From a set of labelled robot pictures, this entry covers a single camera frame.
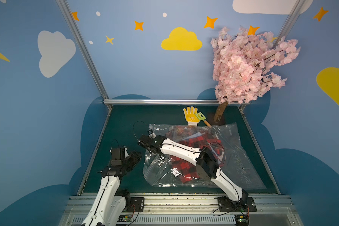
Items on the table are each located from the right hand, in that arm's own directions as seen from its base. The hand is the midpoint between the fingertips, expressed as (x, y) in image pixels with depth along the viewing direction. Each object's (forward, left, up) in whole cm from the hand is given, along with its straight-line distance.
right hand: (158, 145), depth 91 cm
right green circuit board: (-36, -48, -9) cm, 61 cm away
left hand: (-8, +10, +3) cm, 13 cm away
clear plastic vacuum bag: (+8, -44, -2) cm, 45 cm away
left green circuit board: (-40, +13, -7) cm, 43 cm away
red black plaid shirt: (+7, -25, +1) cm, 26 cm away
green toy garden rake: (+33, -30, -6) cm, 45 cm away
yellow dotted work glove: (+32, -23, -7) cm, 39 cm away
